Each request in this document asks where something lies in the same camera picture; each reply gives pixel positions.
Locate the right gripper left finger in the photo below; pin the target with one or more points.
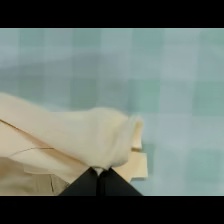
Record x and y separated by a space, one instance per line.
85 186

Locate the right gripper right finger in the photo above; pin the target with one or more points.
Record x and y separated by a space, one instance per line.
115 186

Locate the cream yellow shirt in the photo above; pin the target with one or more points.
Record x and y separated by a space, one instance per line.
73 140

